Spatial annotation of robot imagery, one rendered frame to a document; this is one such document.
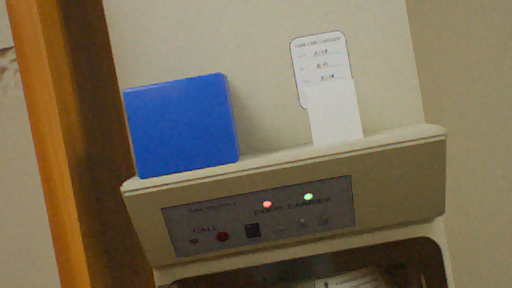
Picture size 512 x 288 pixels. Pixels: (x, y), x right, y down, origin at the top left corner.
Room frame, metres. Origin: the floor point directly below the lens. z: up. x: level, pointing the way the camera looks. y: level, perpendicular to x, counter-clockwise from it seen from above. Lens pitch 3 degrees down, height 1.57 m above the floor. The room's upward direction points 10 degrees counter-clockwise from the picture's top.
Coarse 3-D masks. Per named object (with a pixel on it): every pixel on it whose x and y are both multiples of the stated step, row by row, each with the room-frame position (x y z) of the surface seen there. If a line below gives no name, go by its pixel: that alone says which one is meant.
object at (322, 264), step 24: (408, 240) 1.04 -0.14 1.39; (432, 240) 1.04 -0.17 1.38; (264, 264) 1.04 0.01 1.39; (288, 264) 1.04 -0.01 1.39; (312, 264) 1.04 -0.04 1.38; (336, 264) 1.04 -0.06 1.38; (360, 264) 1.04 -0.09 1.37; (384, 264) 1.04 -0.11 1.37; (408, 264) 1.04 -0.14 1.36; (432, 264) 1.04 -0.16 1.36
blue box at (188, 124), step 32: (128, 96) 0.95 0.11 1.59; (160, 96) 0.95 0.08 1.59; (192, 96) 0.95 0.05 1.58; (224, 96) 0.94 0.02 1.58; (160, 128) 0.95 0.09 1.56; (192, 128) 0.94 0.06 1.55; (224, 128) 0.94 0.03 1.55; (160, 160) 0.95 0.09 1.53; (192, 160) 0.95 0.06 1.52; (224, 160) 0.94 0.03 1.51
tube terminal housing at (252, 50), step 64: (128, 0) 1.05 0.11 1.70; (192, 0) 1.05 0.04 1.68; (256, 0) 1.05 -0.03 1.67; (320, 0) 1.05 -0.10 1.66; (384, 0) 1.05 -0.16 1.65; (128, 64) 1.05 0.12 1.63; (192, 64) 1.05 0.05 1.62; (256, 64) 1.05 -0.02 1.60; (384, 64) 1.05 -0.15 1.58; (128, 128) 1.05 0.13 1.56; (256, 128) 1.05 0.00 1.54; (384, 128) 1.05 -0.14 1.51; (256, 256) 1.05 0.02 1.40; (448, 256) 1.05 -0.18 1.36
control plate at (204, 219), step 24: (264, 192) 0.96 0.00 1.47; (288, 192) 0.96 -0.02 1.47; (312, 192) 0.97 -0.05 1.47; (336, 192) 0.97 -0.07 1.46; (168, 216) 0.97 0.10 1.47; (192, 216) 0.97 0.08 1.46; (216, 216) 0.98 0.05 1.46; (240, 216) 0.98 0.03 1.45; (264, 216) 0.99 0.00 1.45; (288, 216) 0.99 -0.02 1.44; (312, 216) 1.00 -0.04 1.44; (336, 216) 1.00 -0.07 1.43; (216, 240) 1.01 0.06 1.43; (240, 240) 1.01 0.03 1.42; (264, 240) 1.02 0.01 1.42
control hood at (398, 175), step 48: (336, 144) 0.95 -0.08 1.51; (384, 144) 0.93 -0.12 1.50; (432, 144) 0.94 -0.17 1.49; (144, 192) 0.94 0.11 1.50; (192, 192) 0.95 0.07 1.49; (240, 192) 0.96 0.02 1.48; (384, 192) 0.98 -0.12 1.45; (432, 192) 0.99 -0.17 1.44; (144, 240) 0.99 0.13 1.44; (288, 240) 1.02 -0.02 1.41
